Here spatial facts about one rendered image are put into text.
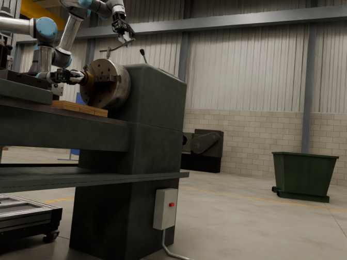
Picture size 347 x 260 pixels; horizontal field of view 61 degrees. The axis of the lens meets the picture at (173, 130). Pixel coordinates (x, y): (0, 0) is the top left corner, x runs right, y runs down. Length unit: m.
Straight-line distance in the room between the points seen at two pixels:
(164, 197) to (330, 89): 10.13
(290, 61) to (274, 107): 1.76
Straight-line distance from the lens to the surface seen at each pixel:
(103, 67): 1.89
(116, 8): 1.93
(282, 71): 11.90
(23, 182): 1.24
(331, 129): 11.48
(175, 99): 2.21
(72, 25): 2.38
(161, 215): 2.06
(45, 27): 1.98
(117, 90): 1.79
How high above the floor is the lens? 0.73
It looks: 4 degrees up
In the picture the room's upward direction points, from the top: 5 degrees clockwise
